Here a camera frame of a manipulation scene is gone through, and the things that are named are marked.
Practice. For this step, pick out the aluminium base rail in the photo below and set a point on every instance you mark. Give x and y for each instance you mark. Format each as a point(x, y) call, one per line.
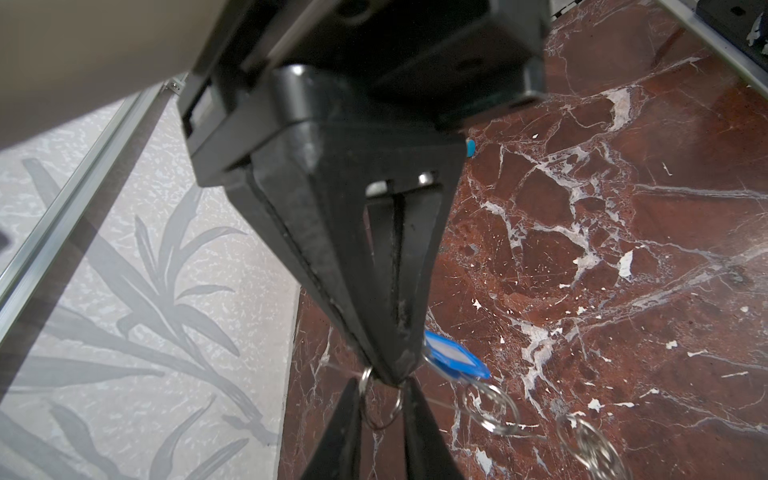
point(735, 30)

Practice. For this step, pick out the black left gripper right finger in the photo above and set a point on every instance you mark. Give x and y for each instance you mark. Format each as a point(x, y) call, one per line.
point(426, 453)

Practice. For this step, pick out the steel perforated key holder plate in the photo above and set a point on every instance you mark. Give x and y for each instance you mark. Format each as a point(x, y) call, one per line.
point(584, 442)

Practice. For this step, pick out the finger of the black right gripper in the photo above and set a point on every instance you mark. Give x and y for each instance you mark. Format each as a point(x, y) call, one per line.
point(400, 239)

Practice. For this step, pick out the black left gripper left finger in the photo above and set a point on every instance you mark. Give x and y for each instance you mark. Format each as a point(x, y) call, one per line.
point(337, 456)

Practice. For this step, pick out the silver key blue tag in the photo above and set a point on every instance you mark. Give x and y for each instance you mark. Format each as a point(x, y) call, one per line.
point(453, 359)

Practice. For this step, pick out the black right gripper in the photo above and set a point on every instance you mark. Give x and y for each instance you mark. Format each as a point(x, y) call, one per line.
point(324, 97)

